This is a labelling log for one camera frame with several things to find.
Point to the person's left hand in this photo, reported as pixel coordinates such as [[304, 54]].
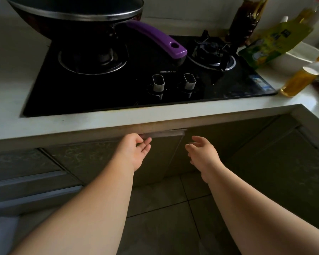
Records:
[[129, 151]]

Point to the person's right hand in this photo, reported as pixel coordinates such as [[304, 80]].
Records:
[[206, 158]]

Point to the person's right thumb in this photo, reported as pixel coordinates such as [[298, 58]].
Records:
[[200, 139]]

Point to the person's left thumb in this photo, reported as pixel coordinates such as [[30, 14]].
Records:
[[138, 138]]

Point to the person's right forearm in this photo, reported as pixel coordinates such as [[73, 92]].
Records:
[[252, 215]]

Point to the person's left forearm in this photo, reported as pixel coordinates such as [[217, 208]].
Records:
[[90, 207]]

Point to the plain grey cabinet door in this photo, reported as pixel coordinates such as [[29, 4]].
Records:
[[244, 140]]

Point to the grey patterned cabinet door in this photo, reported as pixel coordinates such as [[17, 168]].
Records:
[[95, 159]]

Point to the black glass gas stove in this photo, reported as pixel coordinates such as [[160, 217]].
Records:
[[138, 87]]

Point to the silver stove knob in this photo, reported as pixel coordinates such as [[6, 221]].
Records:
[[189, 81], [158, 83]]

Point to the blue white sticker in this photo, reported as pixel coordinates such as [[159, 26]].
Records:
[[262, 82]]

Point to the black burner grate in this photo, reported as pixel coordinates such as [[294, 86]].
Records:
[[212, 51]]

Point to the grey corner cabinet panel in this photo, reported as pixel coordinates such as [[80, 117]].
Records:
[[295, 167]]

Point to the small amber oil bottle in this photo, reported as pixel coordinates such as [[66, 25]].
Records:
[[299, 79]]

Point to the grey drawer unit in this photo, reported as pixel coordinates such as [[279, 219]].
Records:
[[29, 177]]

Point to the green yellow refill pouch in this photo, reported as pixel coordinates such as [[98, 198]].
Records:
[[277, 42]]

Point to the dark sauce bottle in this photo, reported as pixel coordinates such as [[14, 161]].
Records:
[[243, 22]]

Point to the tall yellow oil bottle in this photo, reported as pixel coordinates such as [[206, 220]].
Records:
[[309, 10]]

